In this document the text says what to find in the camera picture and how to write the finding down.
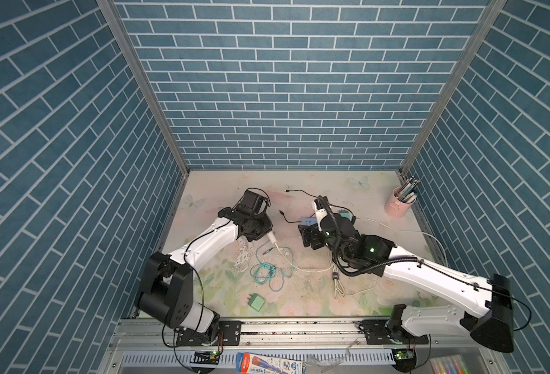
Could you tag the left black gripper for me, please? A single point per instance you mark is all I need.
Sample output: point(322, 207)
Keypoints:
point(267, 226)

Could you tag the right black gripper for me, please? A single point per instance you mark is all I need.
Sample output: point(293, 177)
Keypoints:
point(305, 235)

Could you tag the white electric toothbrush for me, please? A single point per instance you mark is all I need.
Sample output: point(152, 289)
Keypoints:
point(271, 237)

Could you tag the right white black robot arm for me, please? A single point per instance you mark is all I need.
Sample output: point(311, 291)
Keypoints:
point(479, 308)

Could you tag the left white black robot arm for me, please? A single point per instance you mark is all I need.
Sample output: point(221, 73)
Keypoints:
point(166, 289)

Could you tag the teal small plug adapter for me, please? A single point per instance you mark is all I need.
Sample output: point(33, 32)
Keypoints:
point(346, 214)

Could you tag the blue power strip cube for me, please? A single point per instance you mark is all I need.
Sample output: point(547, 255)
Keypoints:
point(309, 221)

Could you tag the pink pen holder cup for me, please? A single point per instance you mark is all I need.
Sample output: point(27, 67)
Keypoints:
point(395, 208)

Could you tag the green plug adapter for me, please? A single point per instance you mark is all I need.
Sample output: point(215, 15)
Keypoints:
point(256, 302)

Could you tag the clear plastic bag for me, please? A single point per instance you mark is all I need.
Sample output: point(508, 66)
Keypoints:
point(326, 364)

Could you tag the red blue package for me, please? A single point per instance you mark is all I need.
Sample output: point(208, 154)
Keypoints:
point(252, 363)

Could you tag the coloured marker set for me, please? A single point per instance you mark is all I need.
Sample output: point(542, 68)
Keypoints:
point(449, 364)

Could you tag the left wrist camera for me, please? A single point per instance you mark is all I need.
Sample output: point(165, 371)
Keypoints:
point(253, 203)

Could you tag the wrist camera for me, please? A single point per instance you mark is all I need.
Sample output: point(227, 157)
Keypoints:
point(253, 203)
point(319, 215)

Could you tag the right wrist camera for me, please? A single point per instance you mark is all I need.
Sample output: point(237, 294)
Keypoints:
point(319, 215)

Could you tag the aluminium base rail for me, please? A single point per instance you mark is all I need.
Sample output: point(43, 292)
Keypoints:
point(146, 346)

